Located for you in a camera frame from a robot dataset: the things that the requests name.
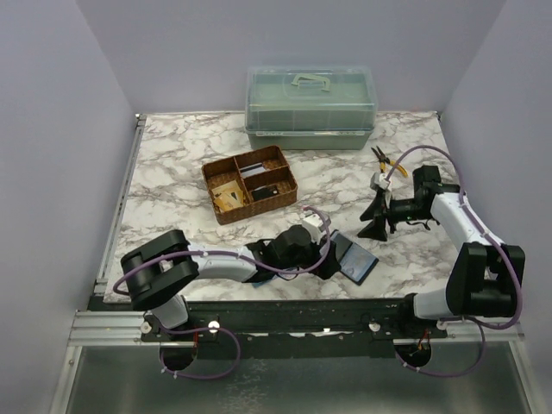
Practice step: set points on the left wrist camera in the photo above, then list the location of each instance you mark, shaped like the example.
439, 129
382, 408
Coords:
314, 223

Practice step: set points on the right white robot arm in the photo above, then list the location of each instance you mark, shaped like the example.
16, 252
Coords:
487, 274

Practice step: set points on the yellow handled pliers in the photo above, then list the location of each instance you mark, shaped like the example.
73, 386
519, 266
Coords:
385, 161

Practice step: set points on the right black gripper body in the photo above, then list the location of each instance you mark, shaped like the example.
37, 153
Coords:
404, 210

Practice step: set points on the brown wicker divided tray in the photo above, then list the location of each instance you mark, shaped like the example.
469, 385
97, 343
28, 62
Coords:
278, 172

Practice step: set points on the gold cards in tray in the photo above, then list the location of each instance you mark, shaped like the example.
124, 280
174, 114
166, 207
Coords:
228, 196

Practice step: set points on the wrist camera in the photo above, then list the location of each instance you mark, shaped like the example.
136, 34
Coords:
379, 181
314, 223

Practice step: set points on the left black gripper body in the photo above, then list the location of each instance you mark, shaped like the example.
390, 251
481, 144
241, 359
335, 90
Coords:
306, 258

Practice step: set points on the black leather card holder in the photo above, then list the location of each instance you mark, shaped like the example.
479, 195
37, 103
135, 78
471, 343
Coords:
355, 261

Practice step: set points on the green clear-lid storage box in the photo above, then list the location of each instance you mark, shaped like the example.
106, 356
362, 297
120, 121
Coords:
310, 107

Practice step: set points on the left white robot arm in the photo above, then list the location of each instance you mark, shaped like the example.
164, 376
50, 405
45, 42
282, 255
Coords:
159, 270

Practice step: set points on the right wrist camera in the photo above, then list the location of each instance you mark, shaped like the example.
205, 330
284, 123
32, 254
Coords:
379, 181

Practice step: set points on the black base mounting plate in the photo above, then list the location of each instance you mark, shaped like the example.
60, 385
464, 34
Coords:
292, 329

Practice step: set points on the dark credit card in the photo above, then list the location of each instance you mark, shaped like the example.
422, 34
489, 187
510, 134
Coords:
264, 192

